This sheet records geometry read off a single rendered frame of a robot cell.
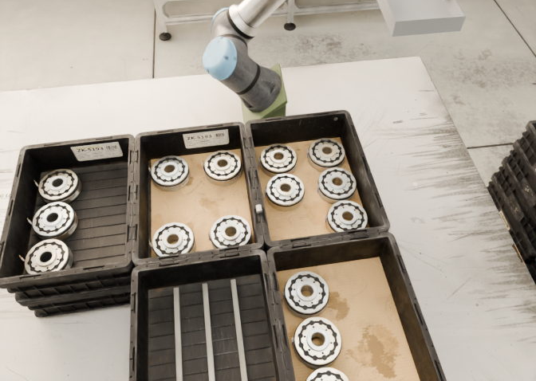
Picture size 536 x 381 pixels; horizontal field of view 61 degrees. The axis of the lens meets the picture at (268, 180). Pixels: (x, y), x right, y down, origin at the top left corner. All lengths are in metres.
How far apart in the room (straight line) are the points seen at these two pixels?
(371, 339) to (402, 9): 0.96
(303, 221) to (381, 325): 0.32
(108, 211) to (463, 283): 0.97
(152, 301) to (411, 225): 0.75
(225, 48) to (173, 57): 1.65
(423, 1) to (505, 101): 1.53
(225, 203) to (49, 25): 2.54
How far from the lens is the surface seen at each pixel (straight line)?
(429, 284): 1.32
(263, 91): 1.44
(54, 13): 3.64
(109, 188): 1.32
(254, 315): 1.08
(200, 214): 1.21
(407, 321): 1.08
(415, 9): 1.52
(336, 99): 1.68
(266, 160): 1.26
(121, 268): 1.07
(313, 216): 1.20
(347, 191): 1.22
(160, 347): 1.09
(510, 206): 2.13
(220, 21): 1.49
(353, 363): 1.07
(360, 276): 1.14
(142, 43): 3.17
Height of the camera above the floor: 1.85
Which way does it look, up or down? 54 degrees down
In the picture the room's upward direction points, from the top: straight up
